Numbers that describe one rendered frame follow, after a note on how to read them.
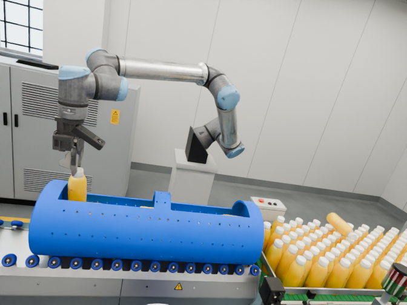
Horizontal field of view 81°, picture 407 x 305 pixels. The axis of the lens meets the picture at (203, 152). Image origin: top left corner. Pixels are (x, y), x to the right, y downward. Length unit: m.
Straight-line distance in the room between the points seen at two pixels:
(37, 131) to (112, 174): 0.81
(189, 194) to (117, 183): 1.13
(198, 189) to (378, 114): 4.11
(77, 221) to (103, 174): 1.82
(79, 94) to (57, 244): 0.52
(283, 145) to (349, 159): 1.43
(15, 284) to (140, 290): 0.45
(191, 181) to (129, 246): 0.95
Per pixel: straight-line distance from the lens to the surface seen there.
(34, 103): 2.73
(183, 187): 1.84
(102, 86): 0.90
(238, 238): 1.04
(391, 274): 1.16
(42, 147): 2.84
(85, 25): 3.55
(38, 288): 1.20
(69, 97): 0.89
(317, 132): 4.68
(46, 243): 1.03
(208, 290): 1.21
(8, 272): 1.20
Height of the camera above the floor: 1.75
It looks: 18 degrees down
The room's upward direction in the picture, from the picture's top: 13 degrees clockwise
